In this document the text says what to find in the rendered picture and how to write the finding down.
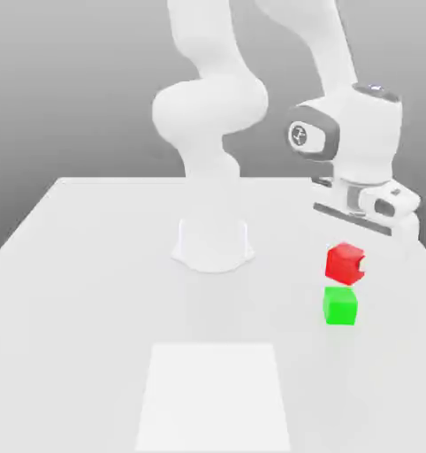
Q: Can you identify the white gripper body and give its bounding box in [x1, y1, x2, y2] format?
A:
[312, 201, 422, 255]

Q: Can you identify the small red cube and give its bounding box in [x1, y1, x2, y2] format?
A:
[324, 242, 367, 287]

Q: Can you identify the small green cube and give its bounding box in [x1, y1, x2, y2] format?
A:
[322, 286, 359, 326]

